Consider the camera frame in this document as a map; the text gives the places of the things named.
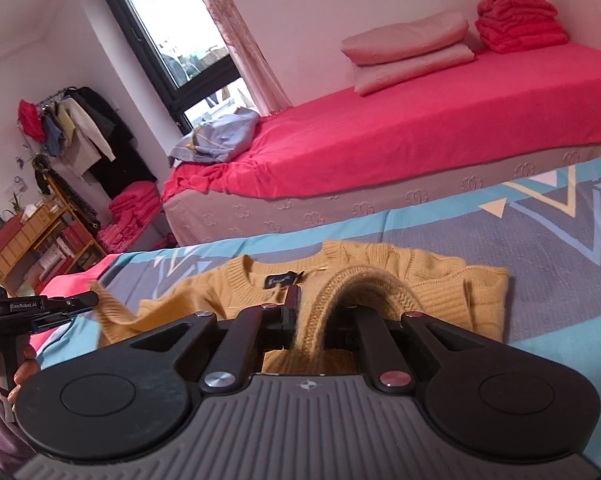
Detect blue grey patterned bedsheet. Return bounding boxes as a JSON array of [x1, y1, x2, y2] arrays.
[[33, 147, 601, 466]]

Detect person's left hand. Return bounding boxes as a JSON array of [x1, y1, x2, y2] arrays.
[[0, 344, 41, 404]]

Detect pink curtain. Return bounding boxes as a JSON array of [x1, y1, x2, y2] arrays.
[[183, 0, 294, 117]]

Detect bed with red sheet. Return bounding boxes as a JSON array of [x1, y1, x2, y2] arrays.
[[160, 40, 601, 248]]

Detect rack of hanging clothes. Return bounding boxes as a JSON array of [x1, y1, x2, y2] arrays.
[[18, 85, 158, 201]]

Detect pink bed sheet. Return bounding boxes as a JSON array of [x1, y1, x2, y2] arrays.
[[30, 254, 121, 356]]

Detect stack of folded red blankets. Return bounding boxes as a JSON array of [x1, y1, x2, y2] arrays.
[[475, 0, 569, 55]]

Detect wooden shelf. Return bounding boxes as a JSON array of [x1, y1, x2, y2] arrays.
[[0, 180, 106, 296]]

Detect yellow cable-knit cardigan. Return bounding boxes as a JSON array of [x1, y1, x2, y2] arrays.
[[93, 240, 511, 376]]

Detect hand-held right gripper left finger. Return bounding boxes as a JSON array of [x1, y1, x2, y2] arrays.
[[129, 285, 302, 393]]

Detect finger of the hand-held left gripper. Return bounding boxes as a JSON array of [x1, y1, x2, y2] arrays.
[[43, 291, 100, 318]]

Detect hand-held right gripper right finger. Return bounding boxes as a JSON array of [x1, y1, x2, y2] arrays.
[[325, 304, 492, 394]]

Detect pink pillow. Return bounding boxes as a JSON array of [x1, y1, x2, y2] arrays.
[[353, 42, 476, 97], [341, 11, 470, 66]]

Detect pile of folded pink cloths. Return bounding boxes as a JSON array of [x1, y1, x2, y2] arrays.
[[96, 181, 162, 255]]

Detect dark framed window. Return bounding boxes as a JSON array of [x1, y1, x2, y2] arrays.
[[102, 0, 246, 136]]

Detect person's left forearm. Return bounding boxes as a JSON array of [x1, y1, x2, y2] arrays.
[[0, 394, 38, 472]]

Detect blue grey crumpled clothing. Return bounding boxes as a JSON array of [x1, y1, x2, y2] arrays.
[[168, 108, 261, 167]]

